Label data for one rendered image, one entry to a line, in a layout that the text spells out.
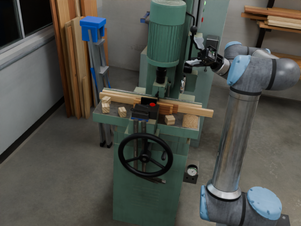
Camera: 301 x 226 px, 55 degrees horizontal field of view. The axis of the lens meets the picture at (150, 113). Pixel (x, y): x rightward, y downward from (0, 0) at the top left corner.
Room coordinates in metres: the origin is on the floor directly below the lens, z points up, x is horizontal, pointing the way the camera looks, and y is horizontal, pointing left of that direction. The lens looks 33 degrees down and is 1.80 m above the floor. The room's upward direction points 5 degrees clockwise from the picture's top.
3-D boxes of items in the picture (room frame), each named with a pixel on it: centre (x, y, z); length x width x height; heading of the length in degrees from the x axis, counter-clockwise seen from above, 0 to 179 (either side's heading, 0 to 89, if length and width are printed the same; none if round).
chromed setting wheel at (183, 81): (1.58, -0.18, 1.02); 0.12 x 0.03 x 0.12; 172
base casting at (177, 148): (1.59, -0.05, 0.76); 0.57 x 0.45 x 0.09; 172
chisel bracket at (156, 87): (1.49, -0.04, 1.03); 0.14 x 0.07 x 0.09; 172
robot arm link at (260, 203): (0.86, -0.51, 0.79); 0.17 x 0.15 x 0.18; 83
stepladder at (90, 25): (2.25, 0.46, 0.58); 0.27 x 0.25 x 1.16; 80
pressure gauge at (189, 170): (1.22, -0.27, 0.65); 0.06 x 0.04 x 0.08; 82
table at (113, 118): (1.37, 0.02, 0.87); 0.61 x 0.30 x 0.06; 82
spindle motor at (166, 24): (1.47, -0.04, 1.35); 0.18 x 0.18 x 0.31
